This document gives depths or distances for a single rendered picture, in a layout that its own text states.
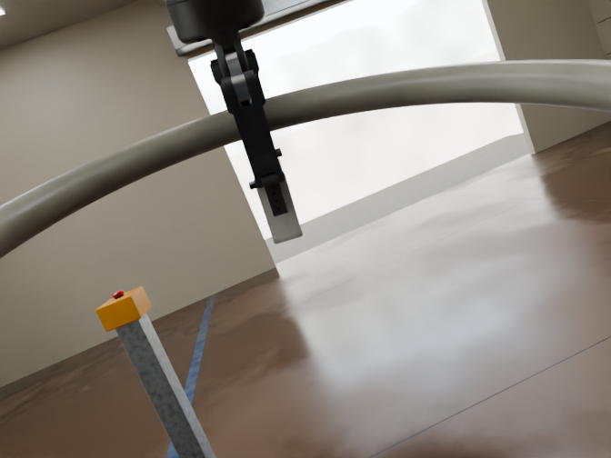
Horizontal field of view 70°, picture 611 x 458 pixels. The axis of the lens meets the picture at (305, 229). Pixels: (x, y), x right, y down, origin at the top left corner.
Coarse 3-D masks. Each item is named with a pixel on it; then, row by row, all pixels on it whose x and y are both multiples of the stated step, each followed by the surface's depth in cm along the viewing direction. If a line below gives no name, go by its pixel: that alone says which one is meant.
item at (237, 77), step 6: (228, 54) 34; (234, 54) 34; (228, 60) 34; (234, 60) 34; (228, 66) 33; (234, 66) 33; (240, 66) 33; (234, 72) 33; (240, 72) 33; (234, 78) 32; (240, 78) 32; (234, 84) 32; (240, 84) 32; (240, 90) 33; (246, 90) 33; (240, 96) 33; (246, 96) 33; (240, 102) 34
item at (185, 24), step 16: (176, 0) 32; (192, 0) 32; (208, 0) 32; (224, 0) 32; (240, 0) 33; (256, 0) 34; (176, 16) 33; (192, 16) 33; (208, 16) 32; (224, 16) 33; (240, 16) 33; (256, 16) 34; (176, 32) 35; (192, 32) 33; (208, 32) 33; (224, 32) 33; (224, 48) 34; (240, 48) 34; (224, 64) 34; (240, 64) 34
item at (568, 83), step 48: (288, 96) 39; (336, 96) 38; (384, 96) 36; (432, 96) 35; (480, 96) 32; (528, 96) 30; (576, 96) 27; (144, 144) 37; (192, 144) 38; (48, 192) 32; (96, 192) 35; (0, 240) 30
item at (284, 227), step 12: (264, 192) 41; (288, 192) 42; (264, 204) 42; (288, 204) 42; (276, 216) 43; (288, 216) 43; (276, 228) 43; (288, 228) 43; (300, 228) 44; (276, 240) 44; (288, 240) 44
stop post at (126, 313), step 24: (96, 312) 134; (120, 312) 134; (144, 312) 138; (120, 336) 137; (144, 336) 138; (144, 360) 139; (168, 360) 146; (144, 384) 140; (168, 384) 140; (168, 408) 141; (192, 408) 149; (168, 432) 142; (192, 432) 143; (192, 456) 144
